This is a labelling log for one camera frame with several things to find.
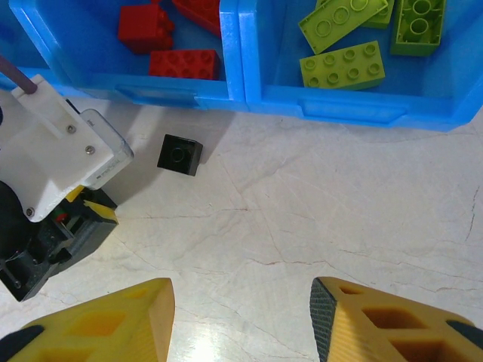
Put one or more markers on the blue plastic storage bin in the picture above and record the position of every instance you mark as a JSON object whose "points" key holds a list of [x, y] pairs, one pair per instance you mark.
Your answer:
{"points": [[377, 109], [13, 41], [87, 56]]}

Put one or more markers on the lime green lego brick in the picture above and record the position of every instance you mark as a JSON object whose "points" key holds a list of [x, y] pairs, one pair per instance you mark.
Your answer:
{"points": [[417, 26], [343, 66], [383, 20], [341, 20]]}

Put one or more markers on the red lego brick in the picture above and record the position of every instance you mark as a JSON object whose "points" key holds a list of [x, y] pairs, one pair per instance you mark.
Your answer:
{"points": [[198, 11], [145, 28], [185, 64]]}

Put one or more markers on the black lego brick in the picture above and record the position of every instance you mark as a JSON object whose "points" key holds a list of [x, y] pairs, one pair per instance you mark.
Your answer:
{"points": [[179, 154]]}

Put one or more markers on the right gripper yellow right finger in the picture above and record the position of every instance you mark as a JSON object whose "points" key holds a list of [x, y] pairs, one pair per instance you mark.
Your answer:
{"points": [[351, 332]]}

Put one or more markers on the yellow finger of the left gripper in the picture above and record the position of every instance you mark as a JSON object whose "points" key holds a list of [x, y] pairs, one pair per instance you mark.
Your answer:
{"points": [[90, 234], [74, 194]]}

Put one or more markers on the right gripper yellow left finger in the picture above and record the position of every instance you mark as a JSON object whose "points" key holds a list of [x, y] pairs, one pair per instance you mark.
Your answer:
{"points": [[158, 320]]}

